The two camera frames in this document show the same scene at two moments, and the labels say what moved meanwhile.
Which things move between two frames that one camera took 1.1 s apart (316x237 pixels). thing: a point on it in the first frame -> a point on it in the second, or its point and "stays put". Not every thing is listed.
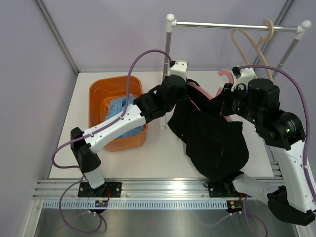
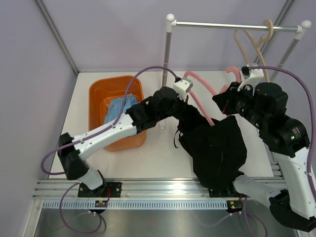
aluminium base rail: (135, 189) stays put
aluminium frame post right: (279, 16) stays put
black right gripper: (227, 96) stays put
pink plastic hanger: (219, 90) -> (188, 73)
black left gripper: (182, 94) -> (184, 106)
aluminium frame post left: (57, 35) stays put
